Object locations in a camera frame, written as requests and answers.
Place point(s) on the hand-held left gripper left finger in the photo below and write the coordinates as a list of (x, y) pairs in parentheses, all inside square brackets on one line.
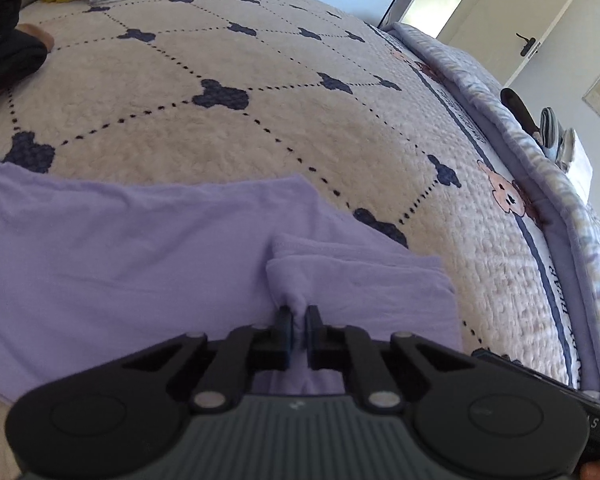
[(285, 332)]

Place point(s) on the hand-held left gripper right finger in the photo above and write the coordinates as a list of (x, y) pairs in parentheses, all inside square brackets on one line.
[(311, 332)]

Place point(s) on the light purple garment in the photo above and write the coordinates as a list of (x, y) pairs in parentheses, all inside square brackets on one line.
[(130, 260)]

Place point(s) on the purple checked quilt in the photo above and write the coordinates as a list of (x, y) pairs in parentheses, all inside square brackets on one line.
[(580, 240)]

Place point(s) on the cream bear printed blanket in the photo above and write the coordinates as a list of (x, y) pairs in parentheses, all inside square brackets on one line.
[(280, 110)]

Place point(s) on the folded white cloth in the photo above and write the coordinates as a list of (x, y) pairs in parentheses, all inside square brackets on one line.
[(580, 167)]

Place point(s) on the folded dark brown cloth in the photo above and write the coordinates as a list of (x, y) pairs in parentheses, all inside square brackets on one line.
[(517, 107)]

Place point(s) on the folded peach garment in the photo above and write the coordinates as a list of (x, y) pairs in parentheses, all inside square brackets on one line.
[(40, 36)]

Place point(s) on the folded dark grey sweater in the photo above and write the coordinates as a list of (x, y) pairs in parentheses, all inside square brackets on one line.
[(0, 50)]

